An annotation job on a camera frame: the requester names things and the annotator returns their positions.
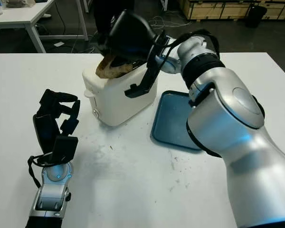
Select clear glass container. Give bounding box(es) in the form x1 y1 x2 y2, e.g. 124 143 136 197
6 0 29 8

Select white two-slot toaster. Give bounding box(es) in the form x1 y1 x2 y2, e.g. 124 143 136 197
82 53 159 127

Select black waste bin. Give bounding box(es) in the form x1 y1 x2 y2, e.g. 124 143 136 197
246 5 268 29

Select person in black trousers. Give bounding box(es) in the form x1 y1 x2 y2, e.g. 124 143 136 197
92 0 135 37

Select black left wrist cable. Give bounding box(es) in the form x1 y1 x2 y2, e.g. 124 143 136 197
27 153 53 189

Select white floor cable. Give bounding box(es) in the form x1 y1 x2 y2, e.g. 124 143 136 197
148 16 193 29

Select brown bread slice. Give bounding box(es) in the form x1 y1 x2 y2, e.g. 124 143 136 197
95 53 134 79

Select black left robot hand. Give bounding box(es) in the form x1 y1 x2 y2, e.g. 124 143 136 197
32 89 82 155

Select stacked wooden crates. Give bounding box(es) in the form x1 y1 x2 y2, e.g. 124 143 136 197
179 0 285 22

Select blue plastic tray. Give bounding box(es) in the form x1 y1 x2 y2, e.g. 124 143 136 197
151 91 203 151

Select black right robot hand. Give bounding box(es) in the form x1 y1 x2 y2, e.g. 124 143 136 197
96 9 158 69

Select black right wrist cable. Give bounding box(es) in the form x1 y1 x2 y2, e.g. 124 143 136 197
154 28 221 70

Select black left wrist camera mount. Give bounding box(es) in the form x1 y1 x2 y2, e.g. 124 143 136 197
48 135 79 163

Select white office table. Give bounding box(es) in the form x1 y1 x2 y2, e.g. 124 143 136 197
0 0 90 54

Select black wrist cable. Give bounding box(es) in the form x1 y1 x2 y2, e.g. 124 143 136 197
154 28 221 70
27 153 53 189

